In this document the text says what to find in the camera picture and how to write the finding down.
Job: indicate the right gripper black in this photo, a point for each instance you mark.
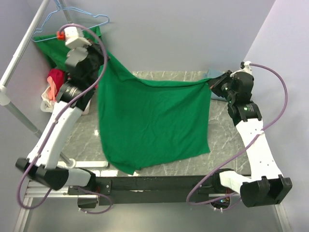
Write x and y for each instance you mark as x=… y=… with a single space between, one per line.
x=228 y=76

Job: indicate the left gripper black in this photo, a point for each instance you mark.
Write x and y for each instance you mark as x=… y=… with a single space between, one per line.
x=97 y=49

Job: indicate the green t-shirt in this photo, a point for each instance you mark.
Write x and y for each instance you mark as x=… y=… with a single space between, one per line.
x=56 y=50
x=143 y=123

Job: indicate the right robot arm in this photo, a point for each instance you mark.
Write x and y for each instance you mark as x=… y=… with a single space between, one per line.
x=266 y=185

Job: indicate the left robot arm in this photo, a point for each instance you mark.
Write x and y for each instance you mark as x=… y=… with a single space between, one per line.
x=41 y=164

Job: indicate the red t-shirt in basket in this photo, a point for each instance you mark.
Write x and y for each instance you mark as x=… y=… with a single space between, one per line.
x=58 y=76

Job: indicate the folded blue-grey t-shirt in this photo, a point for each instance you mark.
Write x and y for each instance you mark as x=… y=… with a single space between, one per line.
x=210 y=74

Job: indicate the green t-shirt on hanger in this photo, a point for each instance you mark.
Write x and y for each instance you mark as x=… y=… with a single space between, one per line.
x=56 y=50

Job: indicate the pink garment in basket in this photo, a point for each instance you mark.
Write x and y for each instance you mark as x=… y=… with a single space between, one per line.
x=53 y=89

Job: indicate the white laundry basket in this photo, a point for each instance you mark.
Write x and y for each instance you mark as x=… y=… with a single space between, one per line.
x=47 y=105

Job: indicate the black base beam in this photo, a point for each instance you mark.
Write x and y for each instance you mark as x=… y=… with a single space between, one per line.
x=158 y=189

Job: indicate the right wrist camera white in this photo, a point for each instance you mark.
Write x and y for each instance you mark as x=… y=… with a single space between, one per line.
x=245 y=66

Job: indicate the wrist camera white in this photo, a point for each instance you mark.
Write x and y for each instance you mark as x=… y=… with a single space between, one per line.
x=245 y=66
x=73 y=38

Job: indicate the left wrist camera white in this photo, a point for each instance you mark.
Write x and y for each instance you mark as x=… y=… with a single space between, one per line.
x=73 y=38

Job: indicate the blue wire hanger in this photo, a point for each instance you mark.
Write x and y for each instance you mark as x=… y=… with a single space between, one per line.
x=61 y=7

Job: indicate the white clothes rack frame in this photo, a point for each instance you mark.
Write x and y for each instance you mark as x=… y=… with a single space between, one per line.
x=6 y=77

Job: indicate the aluminium rail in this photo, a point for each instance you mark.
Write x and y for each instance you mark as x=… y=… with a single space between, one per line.
x=35 y=190

